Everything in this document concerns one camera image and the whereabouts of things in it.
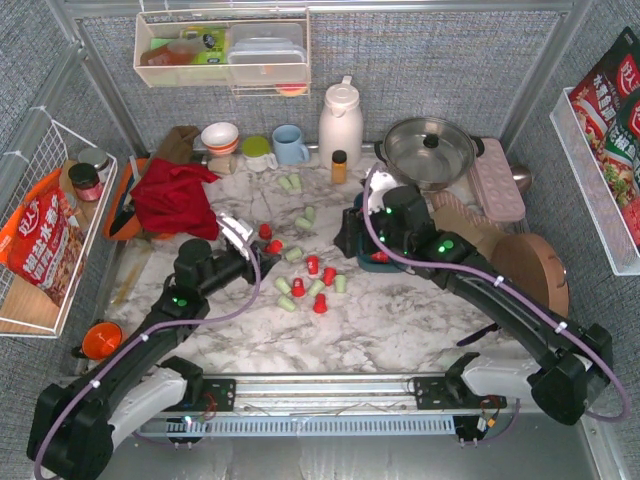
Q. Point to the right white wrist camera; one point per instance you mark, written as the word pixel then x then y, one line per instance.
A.
pixel 381 182

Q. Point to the teal storage basket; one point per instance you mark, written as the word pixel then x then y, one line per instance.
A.
pixel 377 261

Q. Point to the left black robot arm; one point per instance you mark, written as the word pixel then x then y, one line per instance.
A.
pixel 77 428

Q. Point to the orange cup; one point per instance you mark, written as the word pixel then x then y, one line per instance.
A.
pixel 102 340

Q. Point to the green coffee capsule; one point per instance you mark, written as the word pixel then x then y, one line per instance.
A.
pixel 303 223
pixel 294 255
pixel 286 303
pixel 295 180
pixel 285 183
pixel 282 285
pixel 340 283
pixel 309 214
pixel 316 287

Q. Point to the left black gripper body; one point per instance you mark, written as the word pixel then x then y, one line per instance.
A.
pixel 251 260

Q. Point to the red cloth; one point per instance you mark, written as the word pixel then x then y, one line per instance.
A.
pixel 170 199

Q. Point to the pink egg tray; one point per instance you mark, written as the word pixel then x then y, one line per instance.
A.
pixel 493 184

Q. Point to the silver lidded jar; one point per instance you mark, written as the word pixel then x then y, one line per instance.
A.
pixel 94 156

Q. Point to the green packaged item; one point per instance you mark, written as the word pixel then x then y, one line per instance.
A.
pixel 212 43

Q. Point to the round wooden board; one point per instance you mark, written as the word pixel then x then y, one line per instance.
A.
pixel 530 262

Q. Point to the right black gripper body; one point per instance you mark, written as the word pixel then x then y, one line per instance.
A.
pixel 351 232

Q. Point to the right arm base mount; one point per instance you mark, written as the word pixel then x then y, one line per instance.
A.
pixel 441 393

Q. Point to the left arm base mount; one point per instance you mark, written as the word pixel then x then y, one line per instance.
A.
pixel 216 395

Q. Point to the green lidded cup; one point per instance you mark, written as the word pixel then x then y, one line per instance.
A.
pixel 258 156

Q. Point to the blue mug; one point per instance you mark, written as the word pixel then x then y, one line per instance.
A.
pixel 289 147

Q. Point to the stainless steel pot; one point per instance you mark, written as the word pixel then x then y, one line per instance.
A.
pixel 430 153

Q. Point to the cream wall basket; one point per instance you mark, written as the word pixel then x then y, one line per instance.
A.
pixel 162 59

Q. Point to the orange spice bottle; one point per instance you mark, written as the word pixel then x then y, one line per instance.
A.
pixel 339 167

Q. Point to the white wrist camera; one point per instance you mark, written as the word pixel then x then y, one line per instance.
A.
pixel 381 182
pixel 237 232

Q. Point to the brown cardboard sheet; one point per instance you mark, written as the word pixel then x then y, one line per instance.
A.
pixel 484 237

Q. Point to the glass pepper grinder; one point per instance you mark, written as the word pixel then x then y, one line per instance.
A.
pixel 224 165

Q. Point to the white orange striped bowl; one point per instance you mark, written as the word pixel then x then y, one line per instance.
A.
pixel 220 138

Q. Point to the brown cloth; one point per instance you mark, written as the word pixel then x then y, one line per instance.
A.
pixel 177 146

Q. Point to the orange tray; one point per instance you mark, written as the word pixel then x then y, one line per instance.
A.
pixel 121 223

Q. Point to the red coffee capsule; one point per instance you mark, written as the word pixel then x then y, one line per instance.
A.
pixel 265 232
pixel 298 289
pixel 329 275
pixel 320 304
pixel 312 264
pixel 274 247

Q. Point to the dark lidded jar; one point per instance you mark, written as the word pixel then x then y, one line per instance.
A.
pixel 85 182

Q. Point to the white thermos jug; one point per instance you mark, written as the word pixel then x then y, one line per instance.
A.
pixel 341 124

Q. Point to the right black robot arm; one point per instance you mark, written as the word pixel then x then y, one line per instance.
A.
pixel 572 363

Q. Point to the clear plastic food container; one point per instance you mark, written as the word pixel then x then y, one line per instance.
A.
pixel 266 53

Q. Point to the striped pink cloth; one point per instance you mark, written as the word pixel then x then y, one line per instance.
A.
pixel 445 198

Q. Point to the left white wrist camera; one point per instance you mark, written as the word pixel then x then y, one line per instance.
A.
pixel 237 232

